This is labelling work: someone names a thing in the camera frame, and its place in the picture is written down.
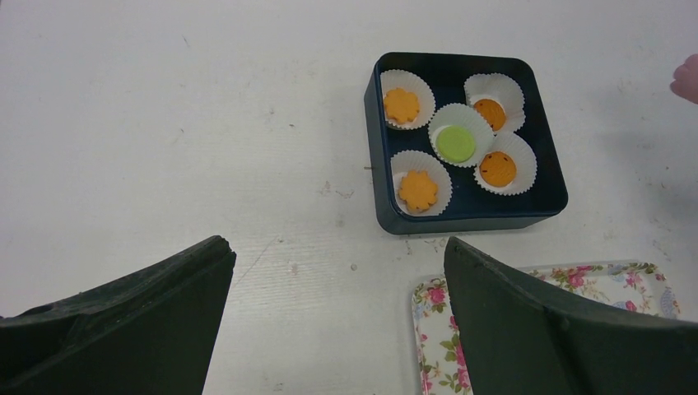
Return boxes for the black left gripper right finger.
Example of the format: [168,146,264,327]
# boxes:
[444,238,697,394]

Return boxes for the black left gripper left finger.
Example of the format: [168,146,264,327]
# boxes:
[1,235,236,394]

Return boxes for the orange speckled round cookie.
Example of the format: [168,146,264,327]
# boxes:
[479,151,518,188]

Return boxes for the green round cookie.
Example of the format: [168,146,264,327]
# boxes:
[435,125,477,164]

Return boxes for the orange flower cookie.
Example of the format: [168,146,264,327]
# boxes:
[384,88,421,125]

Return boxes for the pink cat paw tongs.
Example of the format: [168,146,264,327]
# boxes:
[669,53,698,105]

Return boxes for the floral rectangular tray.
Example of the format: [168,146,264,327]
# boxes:
[411,261,681,394]

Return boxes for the white paper cup front-right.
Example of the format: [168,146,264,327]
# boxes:
[473,133,537,197]

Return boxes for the white paper cup front-left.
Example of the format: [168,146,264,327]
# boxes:
[390,150,452,216]

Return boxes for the dark blue square box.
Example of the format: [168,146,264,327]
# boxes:
[364,53,568,235]

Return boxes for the white paper cup centre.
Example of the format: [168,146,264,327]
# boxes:
[428,103,495,168]

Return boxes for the white paper cup back-right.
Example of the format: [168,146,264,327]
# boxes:
[463,73,526,134]

